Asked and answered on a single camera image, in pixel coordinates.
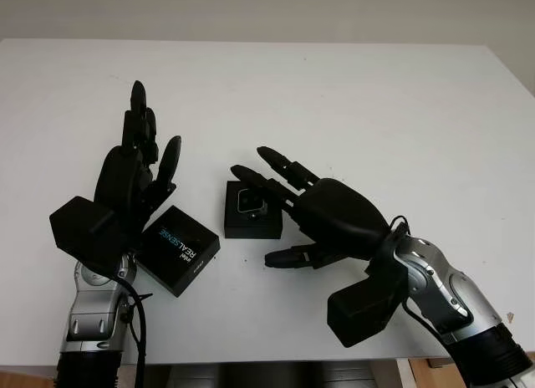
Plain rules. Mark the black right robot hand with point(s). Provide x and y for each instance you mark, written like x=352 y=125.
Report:
x=342 y=212

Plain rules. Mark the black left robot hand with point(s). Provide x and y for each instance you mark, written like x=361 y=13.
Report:
x=119 y=179

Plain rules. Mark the small silver camera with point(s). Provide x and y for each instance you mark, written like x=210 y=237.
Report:
x=250 y=202

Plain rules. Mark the black RealSense box lid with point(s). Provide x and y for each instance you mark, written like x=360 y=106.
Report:
x=179 y=254

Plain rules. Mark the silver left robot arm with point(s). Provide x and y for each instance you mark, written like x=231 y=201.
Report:
x=90 y=300

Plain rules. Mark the dark grey robot torso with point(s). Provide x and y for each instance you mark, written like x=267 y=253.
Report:
x=267 y=373

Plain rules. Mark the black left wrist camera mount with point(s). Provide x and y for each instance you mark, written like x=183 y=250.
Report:
x=79 y=225

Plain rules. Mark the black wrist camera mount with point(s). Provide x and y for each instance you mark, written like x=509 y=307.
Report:
x=359 y=304
x=79 y=225

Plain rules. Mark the black camera box base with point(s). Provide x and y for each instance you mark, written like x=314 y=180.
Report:
x=251 y=227

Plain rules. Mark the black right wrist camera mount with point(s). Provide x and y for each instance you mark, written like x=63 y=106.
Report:
x=359 y=304

